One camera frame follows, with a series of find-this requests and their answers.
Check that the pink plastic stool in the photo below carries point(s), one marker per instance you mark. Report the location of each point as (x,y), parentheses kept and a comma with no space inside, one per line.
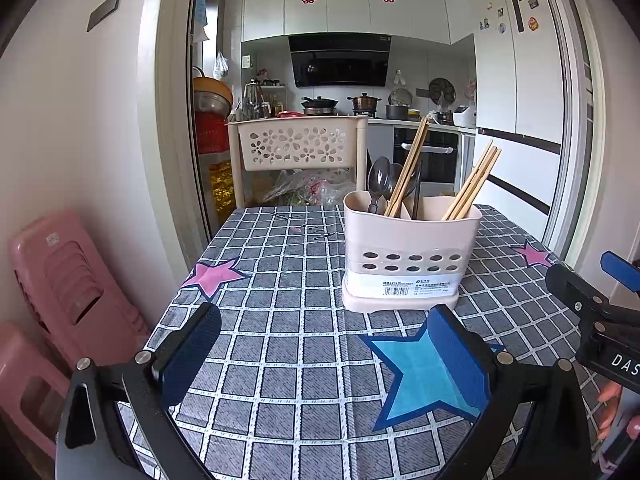
(30,390)
(75,270)

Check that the person's right hand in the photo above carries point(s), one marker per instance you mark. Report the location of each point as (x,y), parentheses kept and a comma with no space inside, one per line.
(611,402)

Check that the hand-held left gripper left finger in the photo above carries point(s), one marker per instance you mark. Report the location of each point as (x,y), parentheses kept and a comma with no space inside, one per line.
(192,355)

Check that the beige flower-cut trolley rack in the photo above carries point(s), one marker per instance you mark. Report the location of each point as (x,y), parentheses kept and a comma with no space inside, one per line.
(295,145)

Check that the orange basin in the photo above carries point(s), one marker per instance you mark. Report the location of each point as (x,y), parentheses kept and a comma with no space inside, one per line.
(212,85)

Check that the hanging clear plastic bag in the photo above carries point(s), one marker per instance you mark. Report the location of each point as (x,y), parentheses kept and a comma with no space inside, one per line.
(221,66)

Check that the red bucket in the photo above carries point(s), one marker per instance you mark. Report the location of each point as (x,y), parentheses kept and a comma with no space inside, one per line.
(211,132)

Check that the grey wall switch panel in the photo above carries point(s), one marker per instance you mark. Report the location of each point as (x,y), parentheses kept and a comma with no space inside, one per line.
(104,11)

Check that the grey checked star tablecloth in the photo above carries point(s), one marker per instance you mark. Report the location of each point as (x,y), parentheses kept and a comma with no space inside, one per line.
(300,285)

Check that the white refrigerator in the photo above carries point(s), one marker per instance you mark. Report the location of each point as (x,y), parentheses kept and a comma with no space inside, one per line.
(520,85)

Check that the group of fridge magnets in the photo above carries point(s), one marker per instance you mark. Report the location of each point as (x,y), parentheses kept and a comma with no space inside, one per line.
(517,5)

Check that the red bowl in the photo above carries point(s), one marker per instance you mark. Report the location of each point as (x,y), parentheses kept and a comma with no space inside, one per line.
(287,114)

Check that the black built-in oven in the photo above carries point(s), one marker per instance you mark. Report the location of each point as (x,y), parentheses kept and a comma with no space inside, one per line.
(440,160)

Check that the black wok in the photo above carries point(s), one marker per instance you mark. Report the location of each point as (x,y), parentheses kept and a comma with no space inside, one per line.
(319,103)

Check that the steel basin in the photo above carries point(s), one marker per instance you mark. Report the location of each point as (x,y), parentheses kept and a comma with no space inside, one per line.
(210,102)

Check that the dark cooking pot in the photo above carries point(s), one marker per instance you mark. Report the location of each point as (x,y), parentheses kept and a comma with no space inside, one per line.
(397,112)

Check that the copper pot with lid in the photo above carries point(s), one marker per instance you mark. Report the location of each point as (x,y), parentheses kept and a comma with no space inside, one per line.
(365,102)

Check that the beige plastic utensil holder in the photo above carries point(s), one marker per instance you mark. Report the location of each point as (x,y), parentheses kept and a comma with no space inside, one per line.
(410,280)

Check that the round steamer rack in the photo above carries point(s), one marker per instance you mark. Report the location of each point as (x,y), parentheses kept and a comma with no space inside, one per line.
(442,91)

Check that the bag of green vegetables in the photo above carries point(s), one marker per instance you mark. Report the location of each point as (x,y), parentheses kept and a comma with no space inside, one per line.
(305,187)

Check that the yellow oil bottle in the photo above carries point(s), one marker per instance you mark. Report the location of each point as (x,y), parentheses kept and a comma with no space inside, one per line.
(222,187)

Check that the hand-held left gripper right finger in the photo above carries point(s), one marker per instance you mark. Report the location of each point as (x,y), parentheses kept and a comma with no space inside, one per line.
(457,360)

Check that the white rice cooker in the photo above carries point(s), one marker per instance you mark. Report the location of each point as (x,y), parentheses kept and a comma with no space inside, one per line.
(464,116)

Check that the black range hood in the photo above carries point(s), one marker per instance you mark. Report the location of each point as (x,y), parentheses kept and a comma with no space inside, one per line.
(340,60)

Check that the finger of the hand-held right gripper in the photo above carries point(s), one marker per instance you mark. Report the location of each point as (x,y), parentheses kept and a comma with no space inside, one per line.
(575,287)
(620,269)

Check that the steel pot lid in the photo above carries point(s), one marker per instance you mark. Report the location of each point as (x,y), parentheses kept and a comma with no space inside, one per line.
(400,97)

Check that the steel kettle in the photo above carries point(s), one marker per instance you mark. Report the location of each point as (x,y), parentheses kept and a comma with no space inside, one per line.
(252,97)

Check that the white wall cabinets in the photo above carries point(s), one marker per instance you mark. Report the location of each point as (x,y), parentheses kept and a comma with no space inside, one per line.
(350,10)

